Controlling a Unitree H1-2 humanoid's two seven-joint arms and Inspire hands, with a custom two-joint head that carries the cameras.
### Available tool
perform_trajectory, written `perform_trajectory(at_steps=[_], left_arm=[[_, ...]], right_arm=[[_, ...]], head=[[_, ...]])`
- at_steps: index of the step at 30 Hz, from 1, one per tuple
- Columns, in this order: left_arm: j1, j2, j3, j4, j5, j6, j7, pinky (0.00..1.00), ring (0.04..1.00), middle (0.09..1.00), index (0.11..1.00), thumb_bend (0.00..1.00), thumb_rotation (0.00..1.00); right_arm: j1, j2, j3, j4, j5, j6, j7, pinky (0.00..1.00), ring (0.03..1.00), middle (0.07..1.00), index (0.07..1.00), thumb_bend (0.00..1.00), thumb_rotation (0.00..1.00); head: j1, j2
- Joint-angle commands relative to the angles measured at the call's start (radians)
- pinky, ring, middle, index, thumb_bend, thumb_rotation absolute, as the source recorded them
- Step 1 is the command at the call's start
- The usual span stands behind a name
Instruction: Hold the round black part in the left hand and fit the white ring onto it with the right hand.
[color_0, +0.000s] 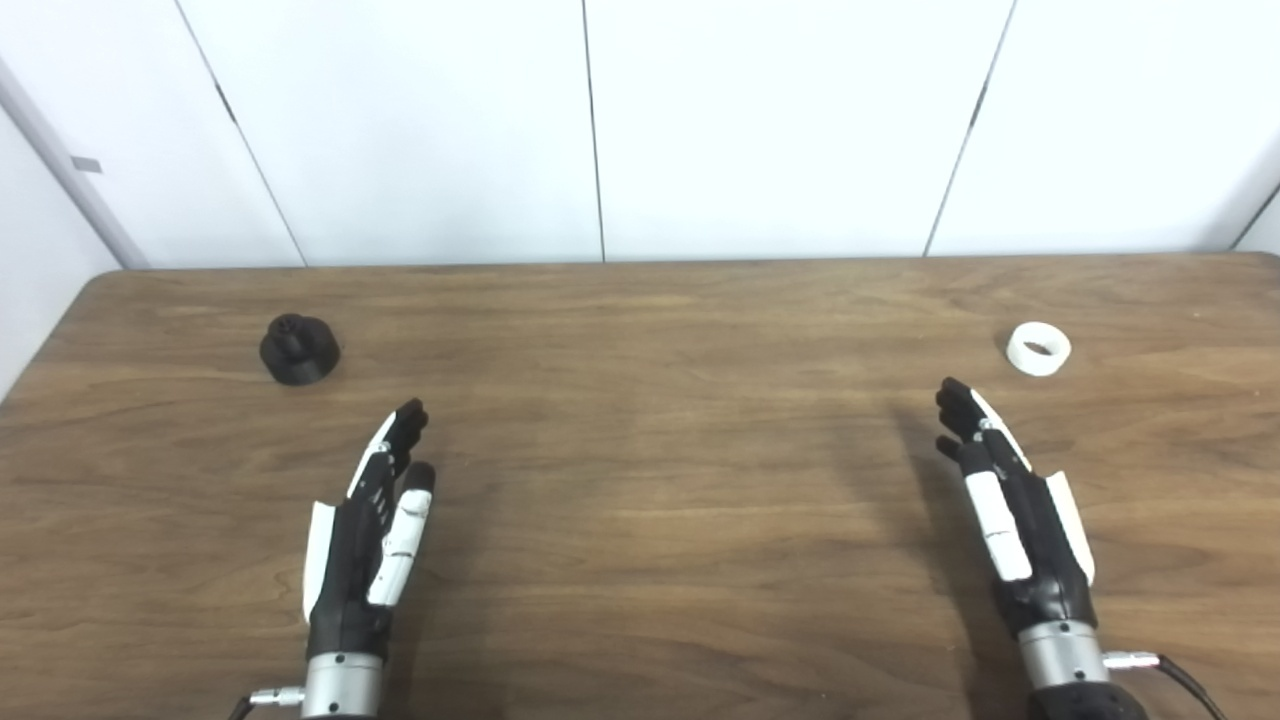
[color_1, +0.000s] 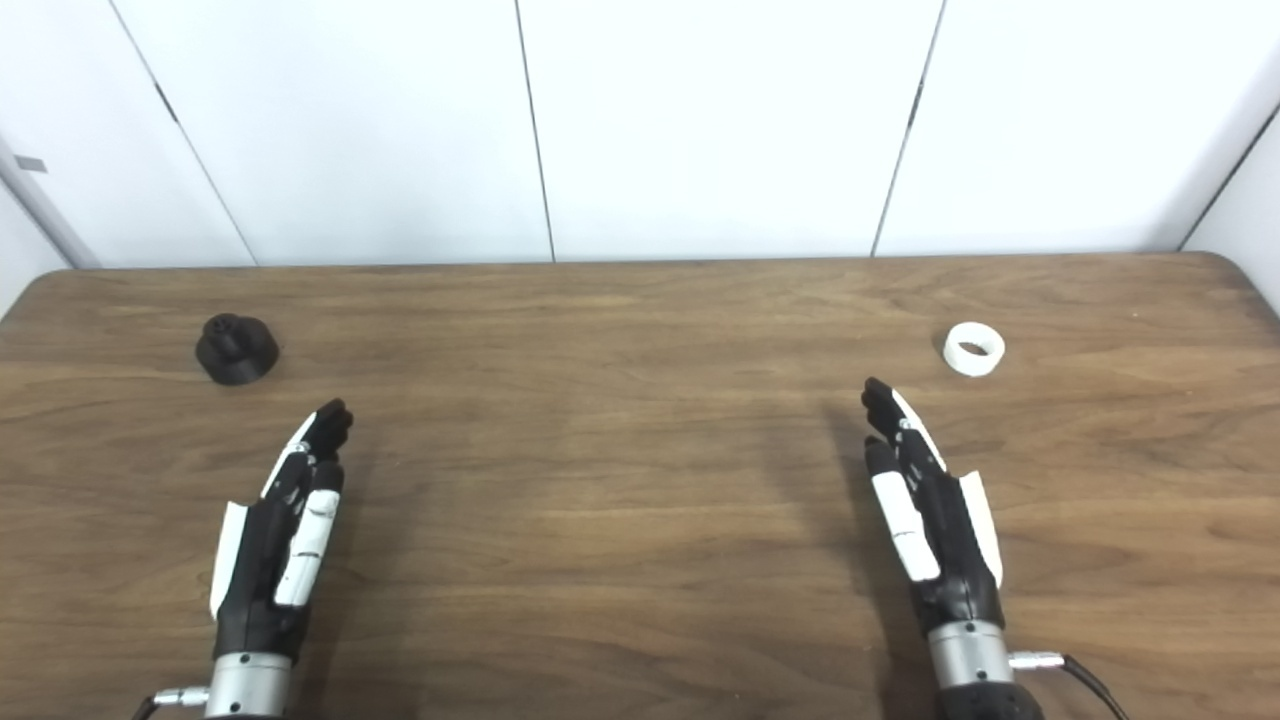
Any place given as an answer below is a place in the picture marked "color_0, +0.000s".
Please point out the round black plastic part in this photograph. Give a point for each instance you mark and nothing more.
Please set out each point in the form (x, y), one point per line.
(298, 352)

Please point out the small grey post label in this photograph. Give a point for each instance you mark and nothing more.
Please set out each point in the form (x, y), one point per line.
(87, 165)

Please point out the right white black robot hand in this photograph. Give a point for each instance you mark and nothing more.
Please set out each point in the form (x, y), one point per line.
(1040, 560)

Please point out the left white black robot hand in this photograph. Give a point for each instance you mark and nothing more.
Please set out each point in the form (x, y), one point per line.
(350, 560)

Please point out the grey wall corner post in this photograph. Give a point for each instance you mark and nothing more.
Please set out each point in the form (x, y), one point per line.
(75, 170)

